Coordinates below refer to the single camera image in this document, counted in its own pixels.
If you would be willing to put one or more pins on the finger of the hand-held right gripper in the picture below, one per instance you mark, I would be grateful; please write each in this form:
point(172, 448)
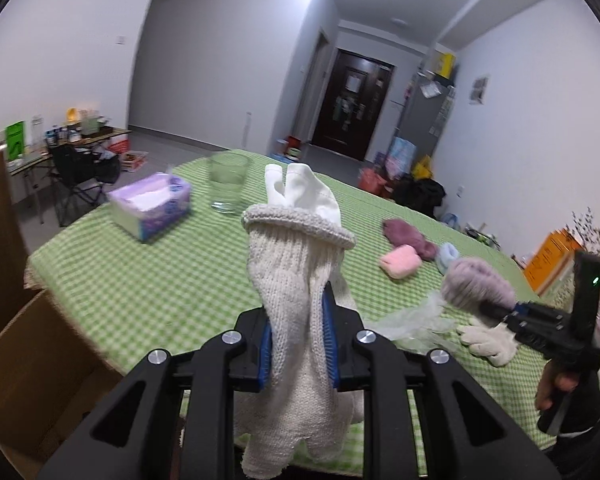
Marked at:
point(495, 311)
point(524, 306)

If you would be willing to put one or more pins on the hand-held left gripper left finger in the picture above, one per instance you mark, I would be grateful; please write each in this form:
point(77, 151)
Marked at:
point(266, 355)

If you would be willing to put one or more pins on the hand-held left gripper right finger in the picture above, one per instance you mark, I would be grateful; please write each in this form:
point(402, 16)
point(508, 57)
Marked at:
point(328, 340)

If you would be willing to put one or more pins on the purple-grey fluffy sock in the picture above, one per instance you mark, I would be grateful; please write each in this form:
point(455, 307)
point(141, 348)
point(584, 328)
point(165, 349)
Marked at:
point(472, 282)

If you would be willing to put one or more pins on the light blue fluffy sock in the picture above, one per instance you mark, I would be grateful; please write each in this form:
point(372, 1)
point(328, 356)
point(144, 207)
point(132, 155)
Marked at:
point(447, 256)

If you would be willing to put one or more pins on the cream knit glove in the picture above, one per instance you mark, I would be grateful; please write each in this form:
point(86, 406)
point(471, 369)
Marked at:
point(490, 342)
point(285, 280)

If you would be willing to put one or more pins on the purple towel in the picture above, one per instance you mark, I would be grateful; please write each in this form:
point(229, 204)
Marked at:
point(405, 232)

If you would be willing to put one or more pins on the person's right forearm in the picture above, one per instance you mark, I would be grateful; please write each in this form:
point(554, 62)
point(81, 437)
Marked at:
point(580, 440)

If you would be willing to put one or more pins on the person's right hand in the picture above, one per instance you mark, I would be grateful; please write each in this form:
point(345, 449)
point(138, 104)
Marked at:
point(562, 381)

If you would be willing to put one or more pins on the orange box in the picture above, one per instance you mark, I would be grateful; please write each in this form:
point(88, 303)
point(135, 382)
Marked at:
point(552, 260)

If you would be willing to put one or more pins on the dried flowers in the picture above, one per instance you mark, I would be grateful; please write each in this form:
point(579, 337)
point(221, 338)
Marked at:
point(597, 235)

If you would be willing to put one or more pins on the clear plastic glove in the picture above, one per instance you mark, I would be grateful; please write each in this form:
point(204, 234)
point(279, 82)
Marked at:
point(410, 322)

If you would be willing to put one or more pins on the light blue small bag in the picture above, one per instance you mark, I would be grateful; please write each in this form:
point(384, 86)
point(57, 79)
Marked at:
point(450, 220)

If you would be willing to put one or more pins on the pink folded towel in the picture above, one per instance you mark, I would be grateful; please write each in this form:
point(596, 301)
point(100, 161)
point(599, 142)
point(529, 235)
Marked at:
point(400, 262)

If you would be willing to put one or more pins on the green checked tablecloth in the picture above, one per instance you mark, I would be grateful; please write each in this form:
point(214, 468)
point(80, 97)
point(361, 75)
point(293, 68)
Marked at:
point(180, 280)

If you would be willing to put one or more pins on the black clothes pile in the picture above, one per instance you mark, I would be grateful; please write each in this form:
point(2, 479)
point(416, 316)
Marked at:
point(420, 197)

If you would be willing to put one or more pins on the white sock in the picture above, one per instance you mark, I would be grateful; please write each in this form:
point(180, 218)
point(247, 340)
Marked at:
point(310, 195)

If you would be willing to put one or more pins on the yellow bag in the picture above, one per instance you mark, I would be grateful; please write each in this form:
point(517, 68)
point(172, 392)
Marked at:
point(422, 167)

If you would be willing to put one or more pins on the red plastic bag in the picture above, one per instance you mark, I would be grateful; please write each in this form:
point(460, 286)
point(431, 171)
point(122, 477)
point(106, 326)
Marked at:
point(372, 181)

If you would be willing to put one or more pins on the clear drinking glass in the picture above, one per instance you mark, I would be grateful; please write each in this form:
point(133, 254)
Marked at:
point(227, 185)

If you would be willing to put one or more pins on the colourful patterned bag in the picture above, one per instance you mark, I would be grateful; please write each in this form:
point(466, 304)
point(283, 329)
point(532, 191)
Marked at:
point(400, 156)

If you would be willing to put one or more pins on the purple tissue box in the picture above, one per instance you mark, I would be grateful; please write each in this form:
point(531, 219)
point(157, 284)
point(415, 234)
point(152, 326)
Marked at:
point(150, 210)

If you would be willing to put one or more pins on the grey refrigerator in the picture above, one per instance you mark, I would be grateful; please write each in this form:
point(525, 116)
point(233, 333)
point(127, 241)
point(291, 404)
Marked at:
point(420, 115)

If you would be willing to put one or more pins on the cardboard box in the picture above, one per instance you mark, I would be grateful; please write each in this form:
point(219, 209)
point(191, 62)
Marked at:
point(35, 370)

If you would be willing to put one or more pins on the dark entrance door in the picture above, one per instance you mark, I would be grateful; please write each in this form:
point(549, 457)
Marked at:
point(352, 105)

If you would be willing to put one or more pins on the yellow box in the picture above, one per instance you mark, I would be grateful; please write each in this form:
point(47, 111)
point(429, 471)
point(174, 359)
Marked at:
point(444, 64)

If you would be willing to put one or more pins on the black folding chair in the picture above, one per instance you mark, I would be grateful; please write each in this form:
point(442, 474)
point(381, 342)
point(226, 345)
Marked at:
point(77, 170)

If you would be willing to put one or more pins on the cluttered folding table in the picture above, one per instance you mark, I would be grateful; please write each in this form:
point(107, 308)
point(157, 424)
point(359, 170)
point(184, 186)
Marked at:
point(80, 135)

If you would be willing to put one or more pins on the green sign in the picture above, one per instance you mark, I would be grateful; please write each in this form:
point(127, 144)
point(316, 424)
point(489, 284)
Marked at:
point(15, 140)

